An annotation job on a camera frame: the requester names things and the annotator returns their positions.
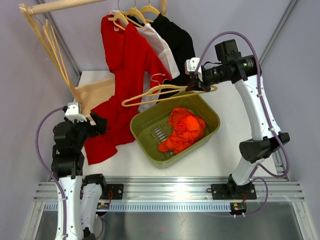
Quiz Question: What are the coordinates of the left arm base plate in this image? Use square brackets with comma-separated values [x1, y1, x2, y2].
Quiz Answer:
[99, 183, 124, 200]

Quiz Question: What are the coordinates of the black t shirt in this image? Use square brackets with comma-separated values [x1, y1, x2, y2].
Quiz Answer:
[134, 14, 195, 92]

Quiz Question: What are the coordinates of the yellow hanger of white shirt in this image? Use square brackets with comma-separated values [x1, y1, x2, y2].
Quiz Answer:
[125, 1, 147, 25]

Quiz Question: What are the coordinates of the aluminium frame post left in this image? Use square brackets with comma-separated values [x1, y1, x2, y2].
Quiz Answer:
[33, 12, 82, 80]

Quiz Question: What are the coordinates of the white t shirt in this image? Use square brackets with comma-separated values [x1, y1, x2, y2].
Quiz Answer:
[100, 14, 180, 114]

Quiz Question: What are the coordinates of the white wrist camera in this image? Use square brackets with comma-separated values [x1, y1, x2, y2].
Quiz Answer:
[184, 57, 203, 82]
[64, 101, 88, 123]

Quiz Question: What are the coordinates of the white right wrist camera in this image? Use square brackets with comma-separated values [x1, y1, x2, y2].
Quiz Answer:
[184, 57, 203, 82]

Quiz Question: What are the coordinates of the red t shirt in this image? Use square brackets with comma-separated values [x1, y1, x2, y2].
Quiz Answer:
[84, 96, 139, 165]
[101, 14, 172, 102]

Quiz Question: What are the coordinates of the aluminium frame post right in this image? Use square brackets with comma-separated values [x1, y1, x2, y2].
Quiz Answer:
[259, 0, 300, 67]

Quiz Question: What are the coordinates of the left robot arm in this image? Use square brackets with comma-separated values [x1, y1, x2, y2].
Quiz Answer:
[51, 113, 108, 240]

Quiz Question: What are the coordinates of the orange t shirt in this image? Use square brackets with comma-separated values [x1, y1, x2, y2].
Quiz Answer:
[158, 107, 207, 154]

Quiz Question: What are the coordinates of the wooden clothes rack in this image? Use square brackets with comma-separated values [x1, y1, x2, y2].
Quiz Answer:
[18, 0, 168, 126]

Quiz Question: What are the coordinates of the aluminium frame post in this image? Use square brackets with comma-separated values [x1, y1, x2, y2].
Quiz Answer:
[33, 12, 82, 80]
[259, 0, 300, 67]

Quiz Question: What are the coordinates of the olive green plastic basket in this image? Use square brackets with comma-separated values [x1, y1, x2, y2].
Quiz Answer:
[130, 91, 220, 169]

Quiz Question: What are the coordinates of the white slotted cable duct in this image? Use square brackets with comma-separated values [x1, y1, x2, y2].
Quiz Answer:
[43, 202, 232, 213]

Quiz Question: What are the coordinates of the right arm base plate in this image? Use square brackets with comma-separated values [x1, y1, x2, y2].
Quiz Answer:
[206, 183, 257, 200]

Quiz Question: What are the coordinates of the yellow hanger of black shirt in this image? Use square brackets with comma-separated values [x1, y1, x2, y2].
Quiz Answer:
[140, 1, 160, 17]

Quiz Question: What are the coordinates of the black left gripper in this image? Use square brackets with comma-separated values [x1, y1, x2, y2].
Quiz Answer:
[69, 112, 107, 150]

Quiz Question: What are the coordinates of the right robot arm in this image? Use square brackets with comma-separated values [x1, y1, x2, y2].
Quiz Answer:
[184, 39, 290, 199]

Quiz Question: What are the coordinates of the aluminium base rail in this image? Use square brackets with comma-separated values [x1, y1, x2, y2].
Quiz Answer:
[33, 176, 307, 203]

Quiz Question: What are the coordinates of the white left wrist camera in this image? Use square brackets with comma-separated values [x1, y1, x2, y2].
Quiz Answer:
[64, 101, 88, 123]

